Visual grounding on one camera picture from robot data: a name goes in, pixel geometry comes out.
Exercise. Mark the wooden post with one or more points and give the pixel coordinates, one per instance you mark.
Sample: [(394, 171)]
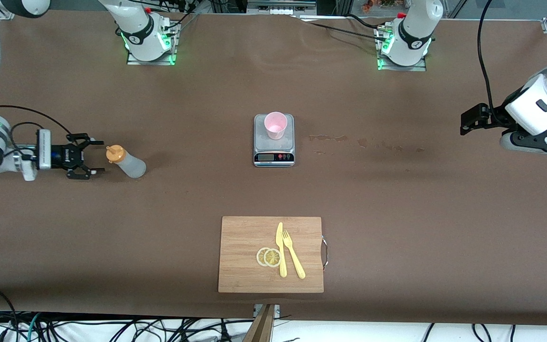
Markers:
[(261, 327)]

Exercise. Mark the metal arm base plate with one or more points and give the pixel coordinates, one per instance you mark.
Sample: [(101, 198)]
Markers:
[(416, 69), (133, 62)]

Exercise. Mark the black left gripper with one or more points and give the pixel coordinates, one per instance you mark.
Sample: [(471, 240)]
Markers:
[(495, 116)]

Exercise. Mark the translucent sauce bottle orange cap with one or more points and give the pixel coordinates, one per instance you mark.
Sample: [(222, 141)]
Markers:
[(133, 167)]

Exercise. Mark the yellow plastic fork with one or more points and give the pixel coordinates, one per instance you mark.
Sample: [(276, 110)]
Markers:
[(297, 267)]

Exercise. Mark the brown table cover sheet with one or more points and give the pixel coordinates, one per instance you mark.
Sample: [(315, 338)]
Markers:
[(159, 237)]

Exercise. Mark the pink paper cup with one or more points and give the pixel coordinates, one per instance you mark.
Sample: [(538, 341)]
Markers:
[(276, 124)]

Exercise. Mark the wooden cutting board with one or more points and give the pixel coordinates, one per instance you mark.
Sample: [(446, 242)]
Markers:
[(240, 266)]

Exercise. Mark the silver digital kitchen scale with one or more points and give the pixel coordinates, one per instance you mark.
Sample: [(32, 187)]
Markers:
[(273, 154)]

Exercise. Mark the white power strip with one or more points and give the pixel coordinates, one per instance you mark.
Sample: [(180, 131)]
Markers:
[(283, 9)]

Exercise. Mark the yellow plastic knife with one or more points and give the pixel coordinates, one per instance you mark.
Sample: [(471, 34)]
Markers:
[(282, 266)]

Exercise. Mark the metal post bracket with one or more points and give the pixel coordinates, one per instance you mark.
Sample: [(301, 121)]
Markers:
[(277, 309)]

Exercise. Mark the lemon slice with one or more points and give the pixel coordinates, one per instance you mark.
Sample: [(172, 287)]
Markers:
[(272, 258), (259, 256)]

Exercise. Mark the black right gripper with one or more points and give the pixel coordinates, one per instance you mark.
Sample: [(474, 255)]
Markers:
[(66, 155)]

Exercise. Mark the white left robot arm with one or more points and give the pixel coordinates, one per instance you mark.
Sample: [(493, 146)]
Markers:
[(416, 28)]

